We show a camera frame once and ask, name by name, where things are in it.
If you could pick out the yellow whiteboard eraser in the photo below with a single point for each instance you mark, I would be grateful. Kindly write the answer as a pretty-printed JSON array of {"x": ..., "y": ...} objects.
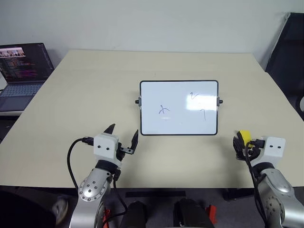
[{"x": 245, "y": 136}]

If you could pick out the dark rounded shape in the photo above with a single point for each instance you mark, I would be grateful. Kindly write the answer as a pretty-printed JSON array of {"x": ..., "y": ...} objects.
[
  {"x": 134, "y": 215},
  {"x": 190, "y": 213}
]

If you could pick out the black office chair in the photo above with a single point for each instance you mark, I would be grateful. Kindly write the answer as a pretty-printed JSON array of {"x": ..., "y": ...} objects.
[{"x": 287, "y": 59}]

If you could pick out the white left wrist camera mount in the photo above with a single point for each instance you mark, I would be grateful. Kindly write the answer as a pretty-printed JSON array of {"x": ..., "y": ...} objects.
[{"x": 104, "y": 147}]

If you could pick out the white round object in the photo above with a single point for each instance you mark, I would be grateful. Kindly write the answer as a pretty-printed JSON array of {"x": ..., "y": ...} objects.
[{"x": 302, "y": 102}]

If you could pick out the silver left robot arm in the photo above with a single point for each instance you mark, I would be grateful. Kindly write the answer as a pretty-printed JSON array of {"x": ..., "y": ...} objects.
[{"x": 95, "y": 185}]

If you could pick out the red plastic piece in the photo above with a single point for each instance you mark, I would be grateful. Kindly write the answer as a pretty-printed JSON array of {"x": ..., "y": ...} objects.
[
  {"x": 107, "y": 213},
  {"x": 211, "y": 213}
]

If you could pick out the whiteboard with black frame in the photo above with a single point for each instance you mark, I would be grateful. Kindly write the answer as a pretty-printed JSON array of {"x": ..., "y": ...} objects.
[{"x": 178, "y": 118}]

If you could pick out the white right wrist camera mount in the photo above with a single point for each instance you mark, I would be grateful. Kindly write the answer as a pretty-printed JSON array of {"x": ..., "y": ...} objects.
[{"x": 273, "y": 149}]

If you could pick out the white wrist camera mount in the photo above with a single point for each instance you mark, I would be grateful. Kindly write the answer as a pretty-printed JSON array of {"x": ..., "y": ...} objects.
[
  {"x": 273, "y": 149},
  {"x": 104, "y": 147}
]

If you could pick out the open laptop with dark screen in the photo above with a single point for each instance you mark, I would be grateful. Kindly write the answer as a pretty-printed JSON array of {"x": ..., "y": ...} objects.
[{"x": 21, "y": 69}]

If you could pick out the large black rounded object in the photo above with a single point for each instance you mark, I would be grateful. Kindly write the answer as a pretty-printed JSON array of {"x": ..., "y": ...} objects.
[{"x": 23, "y": 211}]

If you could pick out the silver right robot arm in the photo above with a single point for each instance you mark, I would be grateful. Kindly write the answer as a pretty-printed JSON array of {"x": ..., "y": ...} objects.
[{"x": 278, "y": 197}]

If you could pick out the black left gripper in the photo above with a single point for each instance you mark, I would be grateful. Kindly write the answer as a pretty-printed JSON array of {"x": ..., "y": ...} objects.
[{"x": 121, "y": 152}]

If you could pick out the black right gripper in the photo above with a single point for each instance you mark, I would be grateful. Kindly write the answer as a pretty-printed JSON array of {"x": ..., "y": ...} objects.
[{"x": 249, "y": 155}]

